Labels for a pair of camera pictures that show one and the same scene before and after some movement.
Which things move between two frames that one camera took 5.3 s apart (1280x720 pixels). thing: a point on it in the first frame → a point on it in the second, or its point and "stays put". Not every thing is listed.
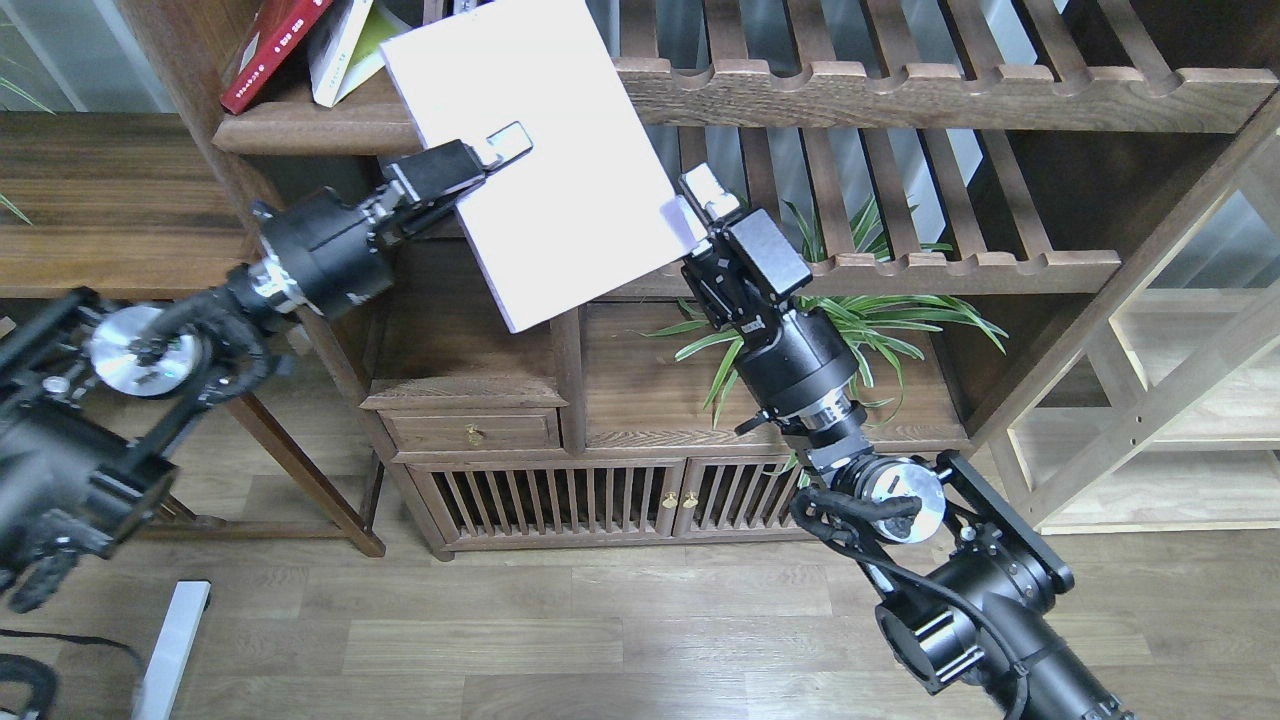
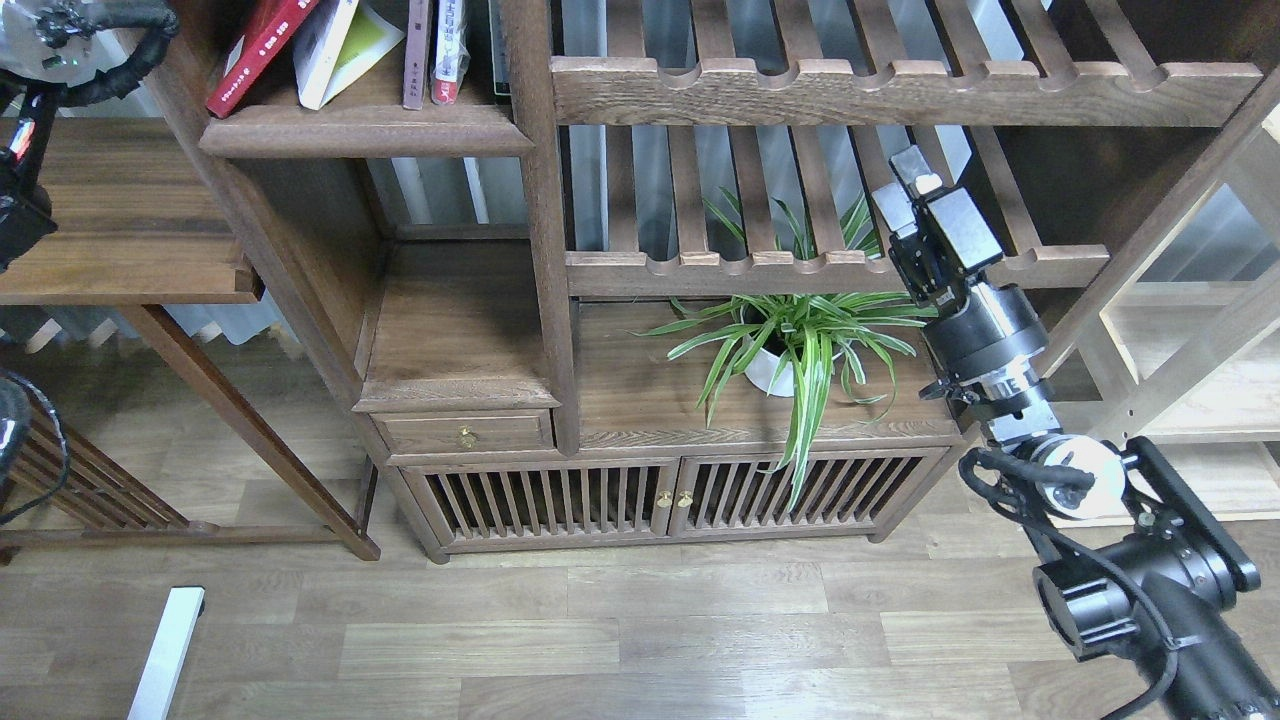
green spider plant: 876,330 stays put
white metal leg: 171,652 stays put
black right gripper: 791,360 → 941,249
